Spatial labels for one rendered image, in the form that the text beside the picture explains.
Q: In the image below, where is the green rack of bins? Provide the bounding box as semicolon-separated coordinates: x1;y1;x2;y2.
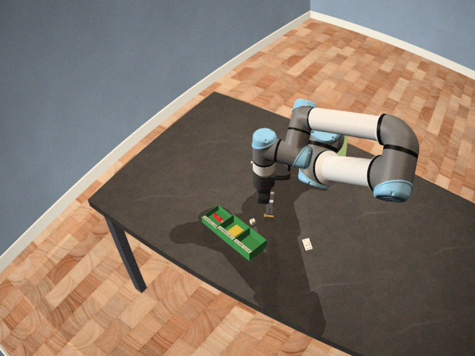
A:
202;205;267;261

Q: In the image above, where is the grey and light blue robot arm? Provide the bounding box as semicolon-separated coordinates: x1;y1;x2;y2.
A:
252;99;419;203

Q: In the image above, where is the white domino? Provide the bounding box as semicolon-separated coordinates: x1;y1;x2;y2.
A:
302;238;313;251

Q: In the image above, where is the red cylinder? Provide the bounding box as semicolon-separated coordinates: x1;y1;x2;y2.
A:
213;213;224;223

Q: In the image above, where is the yellow rectangular pad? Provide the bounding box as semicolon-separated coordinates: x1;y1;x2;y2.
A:
228;225;244;237

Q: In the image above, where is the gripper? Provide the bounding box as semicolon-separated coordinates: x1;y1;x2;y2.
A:
251;161;291;214

